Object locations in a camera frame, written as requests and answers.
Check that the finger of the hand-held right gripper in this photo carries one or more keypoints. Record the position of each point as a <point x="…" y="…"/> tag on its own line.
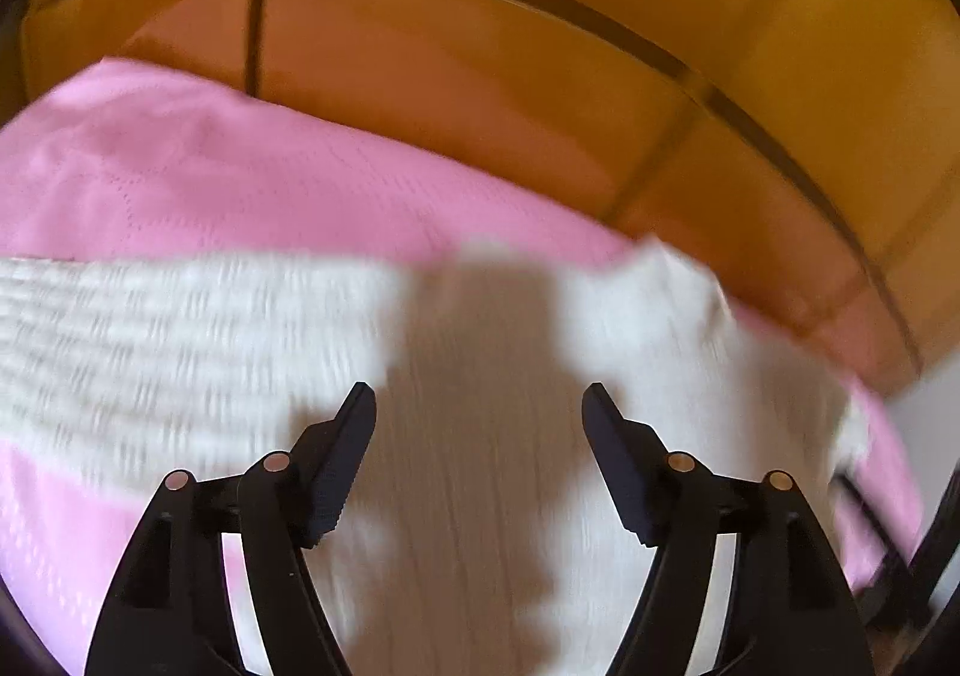
<point x="874" y="518"/>

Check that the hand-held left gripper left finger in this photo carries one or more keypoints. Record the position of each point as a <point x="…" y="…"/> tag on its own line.
<point x="341" y="466"/>

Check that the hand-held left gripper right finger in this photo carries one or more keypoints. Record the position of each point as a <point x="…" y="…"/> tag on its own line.
<point x="619" y="462"/>

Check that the white knit garment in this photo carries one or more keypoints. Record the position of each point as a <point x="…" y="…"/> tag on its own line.
<point x="480" y="376"/>

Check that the pink dotted blanket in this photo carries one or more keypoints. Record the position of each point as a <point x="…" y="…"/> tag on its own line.
<point x="247" y="189"/>

